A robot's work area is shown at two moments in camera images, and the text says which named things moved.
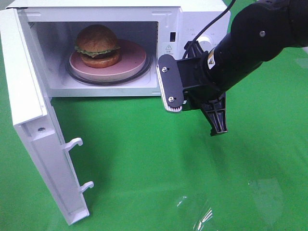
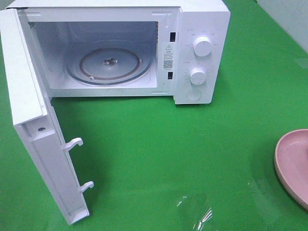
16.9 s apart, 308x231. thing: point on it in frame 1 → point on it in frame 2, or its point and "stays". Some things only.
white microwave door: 36,124 stays
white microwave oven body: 111,48 stays
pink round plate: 132,57 → 291,159
